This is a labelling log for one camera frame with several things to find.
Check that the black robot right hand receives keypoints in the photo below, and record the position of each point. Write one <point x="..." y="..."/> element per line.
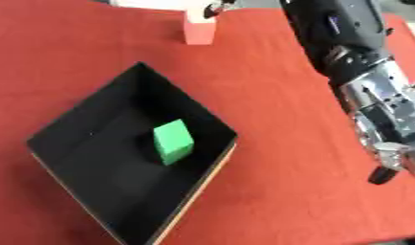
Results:
<point x="382" y="175"/>

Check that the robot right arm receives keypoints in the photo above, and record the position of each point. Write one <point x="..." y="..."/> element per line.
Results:
<point x="350" y="48"/>

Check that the cardboard box with black inside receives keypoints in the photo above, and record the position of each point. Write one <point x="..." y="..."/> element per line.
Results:
<point x="99" y="150"/>

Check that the green block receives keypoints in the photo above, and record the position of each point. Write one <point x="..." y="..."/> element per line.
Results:
<point x="173" y="142"/>

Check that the pink rectangular block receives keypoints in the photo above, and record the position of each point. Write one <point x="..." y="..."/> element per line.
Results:
<point x="199" y="32"/>

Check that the black caster wheel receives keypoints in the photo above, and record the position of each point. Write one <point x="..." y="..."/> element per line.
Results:
<point x="212" y="10"/>

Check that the white furniture base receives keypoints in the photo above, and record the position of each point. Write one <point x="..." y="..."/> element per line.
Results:
<point x="155" y="4"/>

